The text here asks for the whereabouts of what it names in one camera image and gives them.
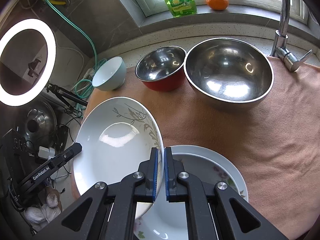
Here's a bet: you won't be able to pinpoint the plate with pink roses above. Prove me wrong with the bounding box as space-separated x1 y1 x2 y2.
132 153 245 240

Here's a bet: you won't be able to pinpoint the white plate gold leaf pattern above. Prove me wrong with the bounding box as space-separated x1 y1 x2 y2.
73 96 165 221

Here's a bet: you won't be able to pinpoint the light blue ceramic bowl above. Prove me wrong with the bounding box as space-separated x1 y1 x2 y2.
92 56 126 91

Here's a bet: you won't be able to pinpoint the large stainless steel bowl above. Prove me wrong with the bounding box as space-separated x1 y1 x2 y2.
183 37 274 112

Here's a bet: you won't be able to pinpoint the red steel bowl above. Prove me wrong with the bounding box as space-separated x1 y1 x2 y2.
135 46 186 92

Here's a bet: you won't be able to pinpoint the chrome kitchen faucet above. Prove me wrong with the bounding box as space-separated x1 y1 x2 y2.
271 0 313 72

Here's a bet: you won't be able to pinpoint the white gloved left hand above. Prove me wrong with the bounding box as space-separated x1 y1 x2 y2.
23 187 62 232

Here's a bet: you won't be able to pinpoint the white charger adapters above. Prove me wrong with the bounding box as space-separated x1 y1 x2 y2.
38 146 55 160

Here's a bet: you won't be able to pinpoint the black round device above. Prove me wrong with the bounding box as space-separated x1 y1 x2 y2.
55 125 69 153

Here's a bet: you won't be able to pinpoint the pink towel mat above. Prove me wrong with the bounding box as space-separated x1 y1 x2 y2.
87 57 319 239

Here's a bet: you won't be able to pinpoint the teal round power strip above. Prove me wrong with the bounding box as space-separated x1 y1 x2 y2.
94 59 107 71

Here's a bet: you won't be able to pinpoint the orange tangerine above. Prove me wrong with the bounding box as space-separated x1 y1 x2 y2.
206 0 229 11

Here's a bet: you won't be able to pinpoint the white ring light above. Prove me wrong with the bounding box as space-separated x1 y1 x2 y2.
1 18 56 107

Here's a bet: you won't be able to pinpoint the teal power cable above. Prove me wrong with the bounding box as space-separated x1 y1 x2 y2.
39 0 108 111

